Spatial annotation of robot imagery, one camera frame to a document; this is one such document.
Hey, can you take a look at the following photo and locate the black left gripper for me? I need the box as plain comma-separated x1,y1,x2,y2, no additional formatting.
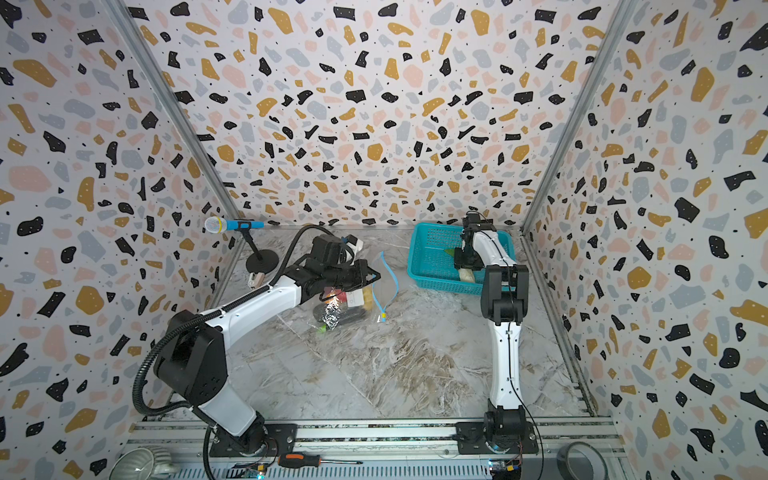
323,259,380,291

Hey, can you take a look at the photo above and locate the dark eggplant toy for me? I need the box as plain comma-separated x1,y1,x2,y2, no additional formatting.
312,304,369,331

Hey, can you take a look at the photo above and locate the clear zip top bag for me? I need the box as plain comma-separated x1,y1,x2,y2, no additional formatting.
280,238,429,373

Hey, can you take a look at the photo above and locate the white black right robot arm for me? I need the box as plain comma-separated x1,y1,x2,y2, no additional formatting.
454,211,529,452

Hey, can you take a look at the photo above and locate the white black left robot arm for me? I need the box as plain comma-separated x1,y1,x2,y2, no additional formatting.
133,229,381,452

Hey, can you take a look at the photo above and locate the white radish toy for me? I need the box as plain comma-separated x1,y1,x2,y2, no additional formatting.
458,269,476,283

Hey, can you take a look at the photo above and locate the teal plastic basket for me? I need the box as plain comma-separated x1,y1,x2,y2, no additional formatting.
407,223,485,296

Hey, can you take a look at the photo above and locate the black microphone stand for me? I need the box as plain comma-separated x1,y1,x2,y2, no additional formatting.
237,219,279,274

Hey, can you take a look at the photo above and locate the pink white small device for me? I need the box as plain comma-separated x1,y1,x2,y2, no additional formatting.
247,272,265,290

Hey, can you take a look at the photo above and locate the blue microphone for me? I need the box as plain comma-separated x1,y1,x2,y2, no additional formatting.
204,216,265,234

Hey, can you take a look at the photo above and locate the grey tape roll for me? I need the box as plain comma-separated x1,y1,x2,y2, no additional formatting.
556,442,609,480

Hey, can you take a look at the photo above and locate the silver metal lamp shade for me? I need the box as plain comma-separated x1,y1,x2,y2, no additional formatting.
108,446,180,480

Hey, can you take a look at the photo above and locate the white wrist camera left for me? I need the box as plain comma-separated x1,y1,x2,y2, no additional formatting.
343,235,364,254

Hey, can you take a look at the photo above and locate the black corrugated cable hose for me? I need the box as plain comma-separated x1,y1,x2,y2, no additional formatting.
131,224,334,417

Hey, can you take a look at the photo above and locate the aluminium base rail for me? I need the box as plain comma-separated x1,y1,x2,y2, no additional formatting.
125,417,634,479

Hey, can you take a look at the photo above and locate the orange handle screwdriver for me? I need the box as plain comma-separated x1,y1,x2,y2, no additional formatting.
278,452,363,469

